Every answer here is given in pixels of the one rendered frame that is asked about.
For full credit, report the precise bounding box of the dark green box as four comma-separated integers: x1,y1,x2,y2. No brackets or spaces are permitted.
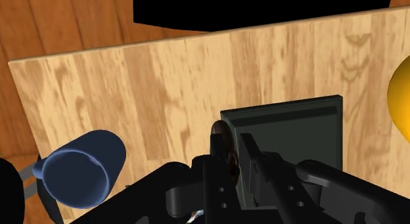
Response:
219,95,344,209

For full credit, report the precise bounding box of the brown round thing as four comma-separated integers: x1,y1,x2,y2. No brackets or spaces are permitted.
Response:
210,120,240,187

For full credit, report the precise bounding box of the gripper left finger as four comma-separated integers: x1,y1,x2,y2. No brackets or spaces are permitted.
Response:
68,133,241,224

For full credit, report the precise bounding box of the yellow round thing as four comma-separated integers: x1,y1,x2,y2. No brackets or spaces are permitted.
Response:
386,55,410,139

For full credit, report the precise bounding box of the light wooden table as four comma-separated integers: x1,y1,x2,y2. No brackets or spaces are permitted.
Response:
7,5,410,224

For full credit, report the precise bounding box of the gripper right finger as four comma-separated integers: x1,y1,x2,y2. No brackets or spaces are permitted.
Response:
240,132,410,224

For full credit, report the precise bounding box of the blue mug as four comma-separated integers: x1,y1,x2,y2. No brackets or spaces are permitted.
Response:
32,129,127,210

